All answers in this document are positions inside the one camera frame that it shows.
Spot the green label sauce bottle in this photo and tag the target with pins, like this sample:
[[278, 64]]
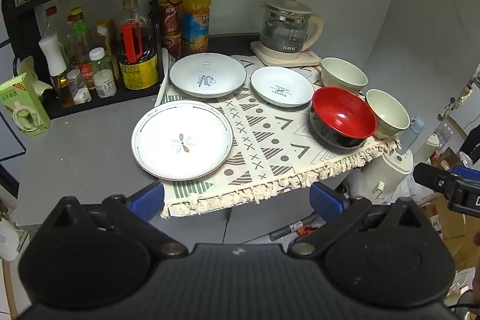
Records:
[[80, 39]]

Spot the small white plate blue print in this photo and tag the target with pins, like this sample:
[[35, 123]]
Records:
[[281, 85]]

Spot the orange juice bottle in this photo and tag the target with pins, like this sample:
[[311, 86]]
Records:
[[195, 20]]

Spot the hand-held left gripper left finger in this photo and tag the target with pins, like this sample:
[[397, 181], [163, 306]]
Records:
[[147, 199]]

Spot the red and black bowl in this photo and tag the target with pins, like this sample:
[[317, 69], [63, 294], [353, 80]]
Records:
[[341, 110]]

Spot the cream bowl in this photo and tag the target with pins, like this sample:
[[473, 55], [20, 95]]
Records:
[[388, 110], [343, 74]]

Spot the glass electric kettle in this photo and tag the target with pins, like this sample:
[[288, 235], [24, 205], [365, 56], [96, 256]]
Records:
[[288, 27]]

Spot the white plastic jug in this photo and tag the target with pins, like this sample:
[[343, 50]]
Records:
[[393, 170]]

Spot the red drink can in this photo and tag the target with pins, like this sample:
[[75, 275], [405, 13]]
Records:
[[172, 44], [169, 17]]

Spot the patterned fringed table cloth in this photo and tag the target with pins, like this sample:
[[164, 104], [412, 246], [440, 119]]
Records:
[[270, 147]]

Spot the green cardboard box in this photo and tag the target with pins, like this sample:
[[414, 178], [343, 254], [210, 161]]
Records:
[[22, 106]]

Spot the grey blue thermos bottle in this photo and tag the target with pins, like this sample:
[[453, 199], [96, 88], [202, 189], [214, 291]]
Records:
[[411, 132]]

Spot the white plate with flower print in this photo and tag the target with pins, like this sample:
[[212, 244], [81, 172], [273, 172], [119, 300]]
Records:
[[180, 140]]

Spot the brown cardboard box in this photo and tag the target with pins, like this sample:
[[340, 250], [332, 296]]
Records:
[[453, 226]]

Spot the crumpled paper tissue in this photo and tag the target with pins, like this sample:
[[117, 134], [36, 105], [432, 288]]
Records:
[[32, 74]]

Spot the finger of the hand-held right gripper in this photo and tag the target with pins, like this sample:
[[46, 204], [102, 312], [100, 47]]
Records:
[[467, 172], [435, 177]]

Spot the large white plate blue print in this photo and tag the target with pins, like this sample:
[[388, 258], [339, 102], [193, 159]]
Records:
[[206, 76]]

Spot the clear bottle red cap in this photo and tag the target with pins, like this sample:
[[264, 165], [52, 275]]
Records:
[[50, 22]]

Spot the black metal rack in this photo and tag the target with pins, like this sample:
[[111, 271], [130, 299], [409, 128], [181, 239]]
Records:
[[22, 1]]

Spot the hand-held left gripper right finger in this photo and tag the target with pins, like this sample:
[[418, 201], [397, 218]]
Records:
[[327, 200]]

